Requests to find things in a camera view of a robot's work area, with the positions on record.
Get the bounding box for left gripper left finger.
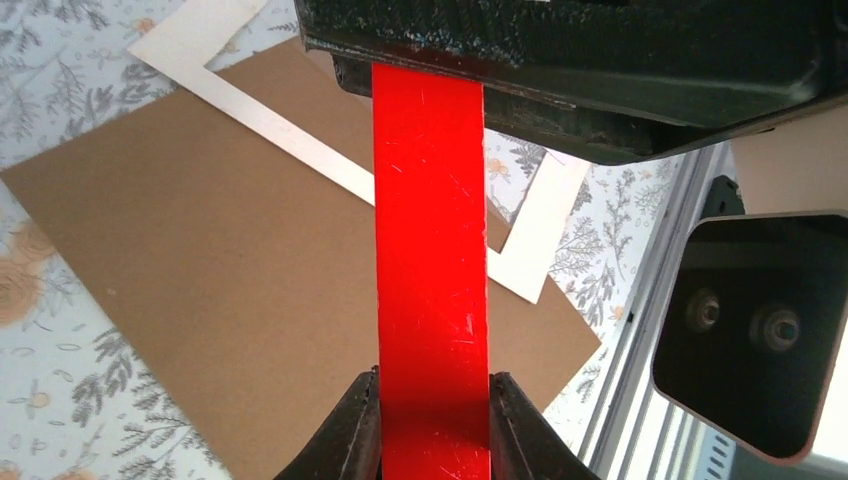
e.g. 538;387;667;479
275;368;382;480

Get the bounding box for brown backing board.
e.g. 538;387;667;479
1;40;599;479

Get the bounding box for aluminium rail base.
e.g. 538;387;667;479
579;142;735;479

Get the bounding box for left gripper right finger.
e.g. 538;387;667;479
490;372;598;480

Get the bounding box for red picture frame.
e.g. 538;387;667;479
373;65;491;479

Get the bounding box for white mat board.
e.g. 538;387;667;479
127;1;590;303

